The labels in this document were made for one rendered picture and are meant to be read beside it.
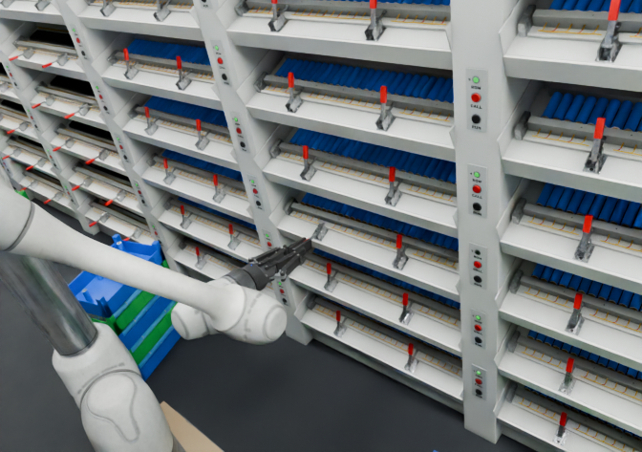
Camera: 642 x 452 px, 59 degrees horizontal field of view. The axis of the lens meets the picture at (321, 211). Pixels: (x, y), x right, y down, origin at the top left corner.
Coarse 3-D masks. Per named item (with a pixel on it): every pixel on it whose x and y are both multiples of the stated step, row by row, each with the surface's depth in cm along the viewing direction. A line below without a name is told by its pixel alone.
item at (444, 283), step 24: (288, 192) 170; (288, 216) 171; (312, 240) 162; (336, 240) 158; (360, 264) 155; (384, 264) 148; (408, 264) 145; (456, 264) 140; (432, 288) 140; (456, 288) 132
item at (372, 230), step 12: (300, 204) 168; (312, 216) 166; (324, 216) 162; (336, 216) 160; (360, 228) 155; (372, 228) 153; (384, 240) 151; (408, 240) 146; (432, 252) 143; (444, 252) 140; (456, 252) 139; (444, 264) 140
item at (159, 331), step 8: (176, 304) 208; (168, 312) 205; (160, 320) 202; (168, 320) 205; (160, 328) 202; (168, 328) 206; (152, 336) 198; (160, 336) 203; (144, 344) 195; (152, 344) 199; (136, 352) 192; (144, 352) 196; (136, 360) 192
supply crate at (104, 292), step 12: (120, 240) 204; (132, 252) 206; (144, 252) 203; (156, 252) 195; (156, 264) 196; (84, 276) 193; (72, 288) 189; (84, 288) 193; (96, 288) 192; (108, 288) 191; (120, 288) 182; (132, 288) 187; (84, 300) 188; (96, 300) 175; (108, 300) 178; (120, 300) 183; (96, 312) 180; (108, 312) 178
